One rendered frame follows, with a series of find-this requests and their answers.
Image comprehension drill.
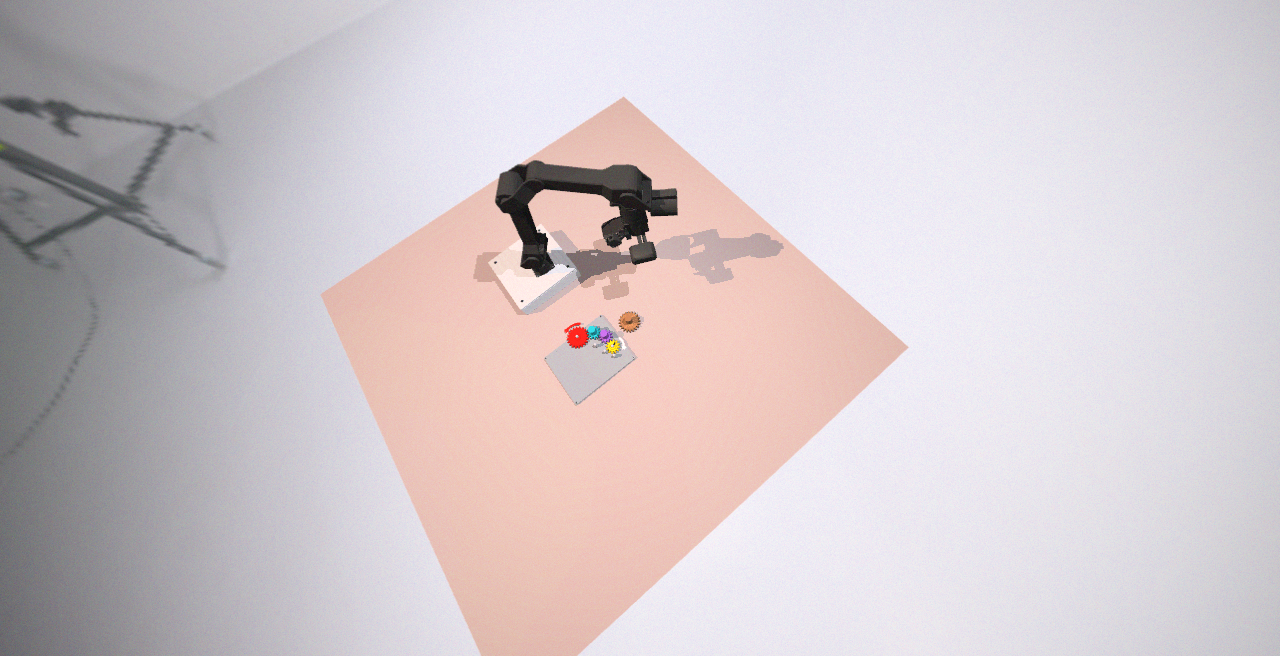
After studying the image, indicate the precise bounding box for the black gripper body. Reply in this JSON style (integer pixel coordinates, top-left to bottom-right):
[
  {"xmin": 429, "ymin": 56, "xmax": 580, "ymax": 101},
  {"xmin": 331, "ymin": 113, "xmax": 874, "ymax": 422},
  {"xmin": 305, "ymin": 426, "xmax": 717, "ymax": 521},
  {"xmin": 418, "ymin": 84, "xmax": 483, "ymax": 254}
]
[{"xmin": 622, "ymin": 211, "xmax": 657, "ymax": 265}]

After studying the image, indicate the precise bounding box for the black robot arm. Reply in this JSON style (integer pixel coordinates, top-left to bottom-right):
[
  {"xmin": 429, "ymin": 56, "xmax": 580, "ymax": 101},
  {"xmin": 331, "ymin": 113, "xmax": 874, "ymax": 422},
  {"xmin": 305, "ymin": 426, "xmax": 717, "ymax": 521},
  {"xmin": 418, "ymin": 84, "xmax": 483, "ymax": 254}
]
[{"xmin": 495, "ymin": 160, "xmax": 678, "ymax": 277}]

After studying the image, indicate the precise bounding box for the orange gear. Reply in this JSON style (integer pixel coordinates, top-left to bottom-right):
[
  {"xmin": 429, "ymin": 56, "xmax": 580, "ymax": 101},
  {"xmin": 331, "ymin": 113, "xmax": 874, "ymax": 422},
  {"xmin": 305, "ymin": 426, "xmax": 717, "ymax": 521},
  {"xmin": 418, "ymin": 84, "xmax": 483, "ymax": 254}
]
[{"xmin": 618, "ymin": 313, "xmax": 641, "ymax": 333}]

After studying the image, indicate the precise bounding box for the red gear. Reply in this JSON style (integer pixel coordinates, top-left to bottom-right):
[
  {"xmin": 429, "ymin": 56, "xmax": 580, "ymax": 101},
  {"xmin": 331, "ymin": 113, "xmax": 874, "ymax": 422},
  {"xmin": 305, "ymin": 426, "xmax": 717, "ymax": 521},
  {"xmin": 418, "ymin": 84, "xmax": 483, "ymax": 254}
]
[{"xmin": 567, "ymin": 325, "xmax": 589, "ymax": 349}]

